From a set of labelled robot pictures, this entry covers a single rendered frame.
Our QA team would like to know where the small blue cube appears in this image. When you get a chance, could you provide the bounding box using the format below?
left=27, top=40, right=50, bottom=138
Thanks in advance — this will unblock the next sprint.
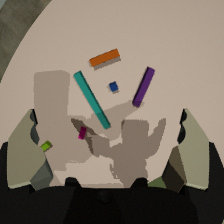
left=109, top=81, right=118, bottom=92

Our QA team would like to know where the magenta rod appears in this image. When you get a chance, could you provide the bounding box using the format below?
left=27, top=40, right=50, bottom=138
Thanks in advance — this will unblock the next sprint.
left=78, top=126, right=87, bottom=140

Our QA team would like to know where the orange rod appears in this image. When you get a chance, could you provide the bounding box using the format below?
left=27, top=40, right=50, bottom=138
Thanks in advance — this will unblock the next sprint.
left=89, top=49, right=120, bottom=67

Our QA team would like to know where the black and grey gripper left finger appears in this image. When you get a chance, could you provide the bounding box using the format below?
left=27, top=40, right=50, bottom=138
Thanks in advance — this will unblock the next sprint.
left=0, top=109, right=53, bottom=224

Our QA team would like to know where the turquoise rod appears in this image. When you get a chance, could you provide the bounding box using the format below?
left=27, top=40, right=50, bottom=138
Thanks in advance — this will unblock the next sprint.
left=73, top=71, right=110, bottom=129

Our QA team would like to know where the purple rod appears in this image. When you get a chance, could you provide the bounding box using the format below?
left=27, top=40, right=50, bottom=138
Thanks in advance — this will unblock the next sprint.
left=132, top=66, right=155, bottom=107

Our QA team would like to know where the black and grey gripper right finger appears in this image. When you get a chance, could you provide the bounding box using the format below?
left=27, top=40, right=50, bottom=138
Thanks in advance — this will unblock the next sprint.
left=162, top=108, right=224, bottom=224

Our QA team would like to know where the lime green rod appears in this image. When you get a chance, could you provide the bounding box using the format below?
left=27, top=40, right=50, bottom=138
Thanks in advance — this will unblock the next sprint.
left=40, top=140, right=51, bottom=151

